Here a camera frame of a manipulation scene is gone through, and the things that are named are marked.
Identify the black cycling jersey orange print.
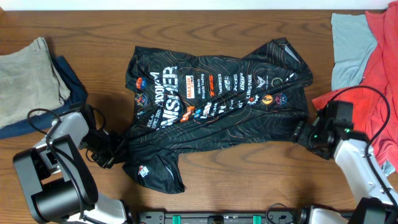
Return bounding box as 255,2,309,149
123,39,313,194

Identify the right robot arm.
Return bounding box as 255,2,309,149
291,121,397,224

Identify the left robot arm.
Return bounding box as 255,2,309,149
13,111,134,223

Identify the folded navy blue garment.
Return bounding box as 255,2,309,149
1,56,88,139

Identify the red t-shirt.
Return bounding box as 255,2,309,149
312,1,397,175

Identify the folded beige garment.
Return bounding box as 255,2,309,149
1,37,70,128

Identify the light grey t-shirt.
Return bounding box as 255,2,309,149
330,12,396,177

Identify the black mounting rail base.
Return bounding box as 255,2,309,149
136,206,299,224

